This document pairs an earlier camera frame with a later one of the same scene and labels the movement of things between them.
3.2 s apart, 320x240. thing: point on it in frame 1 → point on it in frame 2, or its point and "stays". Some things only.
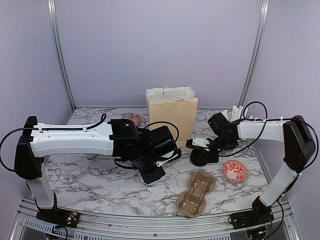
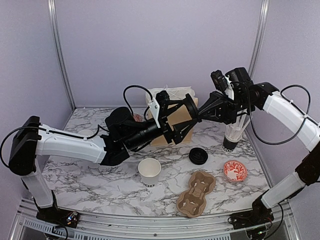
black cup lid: [198, 158] stays
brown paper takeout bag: [177, 105] stays
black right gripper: [211, 158] → [227, 115]
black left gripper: [150, 177] → [176, 133]
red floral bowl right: [235, 170] stays
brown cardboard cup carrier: [192, 202] stays
